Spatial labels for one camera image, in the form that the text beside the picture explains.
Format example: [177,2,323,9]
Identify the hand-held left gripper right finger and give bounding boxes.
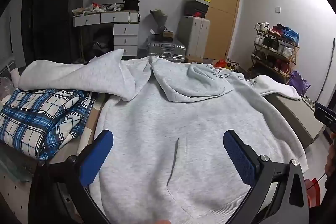
[223,130,309,224]

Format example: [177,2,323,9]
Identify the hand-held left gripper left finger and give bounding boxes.
[28,130,114,224]

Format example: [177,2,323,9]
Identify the light grey hoodie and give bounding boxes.
[18,49,309,224]

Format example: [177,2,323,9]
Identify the person's right hand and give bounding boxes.
[325,132,336,177]

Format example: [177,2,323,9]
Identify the checked bedsheet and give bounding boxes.
[50,94,105,164]

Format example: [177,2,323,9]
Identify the purple bag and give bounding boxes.
[287,70,311,96]

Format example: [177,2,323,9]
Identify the blue plaid cloth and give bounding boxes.
[0,89,96,160]

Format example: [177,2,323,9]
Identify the red plastic bin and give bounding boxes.
[304,178,321,207]

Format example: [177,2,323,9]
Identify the wooden shoe rack with shoes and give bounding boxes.
[248,22,300,83]

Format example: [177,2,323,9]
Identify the red and yellow toys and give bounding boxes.
[214,58,238,72]

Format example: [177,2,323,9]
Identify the small cardboard parcel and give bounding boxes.
[185,55,204,63]

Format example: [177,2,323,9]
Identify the silver suitcase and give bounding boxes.
[147,39,186,63]

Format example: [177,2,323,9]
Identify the beige upright suitcase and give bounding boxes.
[178,15,211,58]

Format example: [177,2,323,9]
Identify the white desk with drawers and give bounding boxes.
[73,11,140,56]

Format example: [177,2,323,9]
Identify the black wardrobe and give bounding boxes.
[21,0,86,67]

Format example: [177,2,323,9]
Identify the pile of desk clutter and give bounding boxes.
[72,2,126,16]

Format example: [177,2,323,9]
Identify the dark wrapped bouquet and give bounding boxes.
[150,9,168,33]

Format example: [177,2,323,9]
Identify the black shoe box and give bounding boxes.
[182,1,210,18]

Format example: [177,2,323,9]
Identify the black bag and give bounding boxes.
[123,0,142,11]

